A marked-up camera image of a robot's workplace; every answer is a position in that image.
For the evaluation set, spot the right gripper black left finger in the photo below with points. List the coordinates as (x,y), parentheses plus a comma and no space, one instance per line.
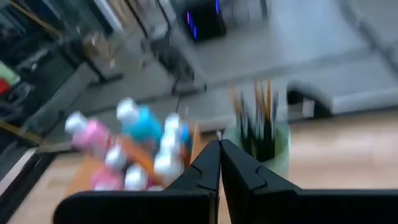
(205,174)

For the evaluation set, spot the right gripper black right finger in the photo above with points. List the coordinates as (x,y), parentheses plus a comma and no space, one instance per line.
(242,174)

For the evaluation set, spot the small white capped paint bottle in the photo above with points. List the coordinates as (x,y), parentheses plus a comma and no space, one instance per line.
(168,142)
(166,166)
(136,178)

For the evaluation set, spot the thin dark paintbrush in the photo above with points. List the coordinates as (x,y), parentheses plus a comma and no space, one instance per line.
(263,107)

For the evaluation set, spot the paintbrush with light tip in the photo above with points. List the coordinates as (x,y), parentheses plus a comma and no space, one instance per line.
(234,101)

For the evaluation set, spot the large teal paint bottle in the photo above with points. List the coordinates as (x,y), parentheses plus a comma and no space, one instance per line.
(144,126)

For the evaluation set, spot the pink paint bottle white cap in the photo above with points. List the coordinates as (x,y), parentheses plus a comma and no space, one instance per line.
(105,181)
(90,135)

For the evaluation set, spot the green plastic cup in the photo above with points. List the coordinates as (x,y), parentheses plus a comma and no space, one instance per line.
(280,149)

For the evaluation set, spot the black computer tower blue lights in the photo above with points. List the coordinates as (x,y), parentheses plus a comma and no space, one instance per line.
(203,18)

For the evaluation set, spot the brown cardboard box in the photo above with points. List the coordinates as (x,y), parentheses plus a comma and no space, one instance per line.
(98,46)

